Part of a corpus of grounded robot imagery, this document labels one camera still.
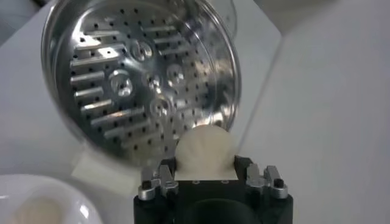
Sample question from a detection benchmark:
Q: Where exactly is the white steamed baozi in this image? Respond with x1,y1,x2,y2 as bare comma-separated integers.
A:
174,124,239,181

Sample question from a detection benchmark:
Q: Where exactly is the stainless steel steamer basket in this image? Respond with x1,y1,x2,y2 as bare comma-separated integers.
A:
41,0,242,195

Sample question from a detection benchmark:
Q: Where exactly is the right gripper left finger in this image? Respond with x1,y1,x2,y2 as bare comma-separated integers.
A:
138,157,180,201

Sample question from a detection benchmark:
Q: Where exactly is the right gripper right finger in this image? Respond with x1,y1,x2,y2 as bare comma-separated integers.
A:
233,155,289,200

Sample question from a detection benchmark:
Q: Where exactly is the white round plate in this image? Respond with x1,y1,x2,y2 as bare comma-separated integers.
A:
0,173,104,224

